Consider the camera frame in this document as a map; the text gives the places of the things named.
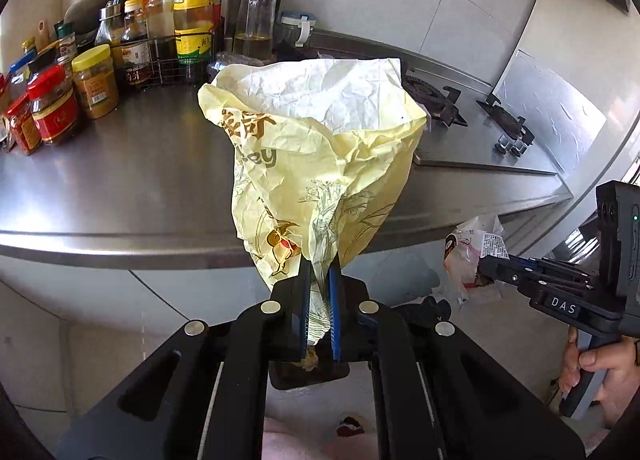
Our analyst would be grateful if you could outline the yellow printed paper wrapper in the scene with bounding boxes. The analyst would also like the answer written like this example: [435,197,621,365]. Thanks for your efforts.
[197,57,428,371]

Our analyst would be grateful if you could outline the large yellow-label sauce bottle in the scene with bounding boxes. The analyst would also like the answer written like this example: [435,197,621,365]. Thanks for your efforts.
[173,0,216,67]

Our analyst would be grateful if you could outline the clear plastic food wrapper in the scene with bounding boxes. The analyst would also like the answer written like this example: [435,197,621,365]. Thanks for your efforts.
[444,215,510,305]

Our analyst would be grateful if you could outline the yellow cartoon slipper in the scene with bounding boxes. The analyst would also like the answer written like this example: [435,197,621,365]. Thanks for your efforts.
[336,415,367,437]

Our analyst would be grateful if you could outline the pink fleece pants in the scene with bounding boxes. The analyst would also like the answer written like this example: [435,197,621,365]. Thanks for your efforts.
[264,417,382,460]

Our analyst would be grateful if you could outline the yellow-lid jar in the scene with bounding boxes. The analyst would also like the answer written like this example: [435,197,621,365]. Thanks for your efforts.
[71,44,120,120]

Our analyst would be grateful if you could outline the tan-cap sauce bottle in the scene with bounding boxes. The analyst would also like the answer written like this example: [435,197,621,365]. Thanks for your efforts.
[147,0,177,61]

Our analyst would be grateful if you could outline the glass shaker metal lid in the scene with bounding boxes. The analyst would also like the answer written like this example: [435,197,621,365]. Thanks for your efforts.
[95,4,125,47]

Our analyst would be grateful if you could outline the black burner grate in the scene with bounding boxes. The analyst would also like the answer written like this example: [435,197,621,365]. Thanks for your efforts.
[476,93,535,156]
[402,74,469,128]

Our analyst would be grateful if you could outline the glass jar white clip lid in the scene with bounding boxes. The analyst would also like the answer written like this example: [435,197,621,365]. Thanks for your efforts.
[276,11,317,50]

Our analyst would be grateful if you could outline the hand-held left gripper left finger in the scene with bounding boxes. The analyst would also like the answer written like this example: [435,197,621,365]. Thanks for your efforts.
[57,259,314,460]

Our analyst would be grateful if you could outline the stainless gas stove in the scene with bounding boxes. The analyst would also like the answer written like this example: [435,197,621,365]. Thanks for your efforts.
[400,57,560,177]

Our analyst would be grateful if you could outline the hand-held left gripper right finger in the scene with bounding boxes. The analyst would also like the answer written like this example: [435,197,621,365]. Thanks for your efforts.
[330,262,587,460]

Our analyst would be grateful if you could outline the large red-lid chili jar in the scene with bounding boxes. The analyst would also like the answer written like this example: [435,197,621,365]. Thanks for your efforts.
[27,65,82,146]

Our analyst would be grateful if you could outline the brown sauce jar yellow lid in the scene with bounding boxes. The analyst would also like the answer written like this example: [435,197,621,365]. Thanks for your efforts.
[121,0,152,83]

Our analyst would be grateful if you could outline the glass oil dispenser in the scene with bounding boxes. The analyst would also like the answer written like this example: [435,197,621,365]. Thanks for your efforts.
[232,0,282,62]

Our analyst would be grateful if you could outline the person's right hand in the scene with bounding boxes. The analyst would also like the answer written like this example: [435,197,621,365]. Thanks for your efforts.
[559,329,640,432]

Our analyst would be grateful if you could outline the small red-lid chili jar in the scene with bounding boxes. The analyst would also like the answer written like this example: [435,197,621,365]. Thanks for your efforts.
[6,94,42,156]

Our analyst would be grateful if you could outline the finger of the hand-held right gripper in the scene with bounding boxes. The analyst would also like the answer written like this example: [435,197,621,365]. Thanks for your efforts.
[477,254,597,297]

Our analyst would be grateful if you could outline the black wire rack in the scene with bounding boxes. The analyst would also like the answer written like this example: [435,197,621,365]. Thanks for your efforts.
[107,15,226,87]

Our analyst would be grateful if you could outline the white kitchen cabinet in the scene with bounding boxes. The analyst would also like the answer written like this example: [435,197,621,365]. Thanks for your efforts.
[0,240,501,323]

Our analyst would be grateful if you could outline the green-cap spice bottle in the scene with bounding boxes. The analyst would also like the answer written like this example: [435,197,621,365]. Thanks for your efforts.
[54,22,79,66]

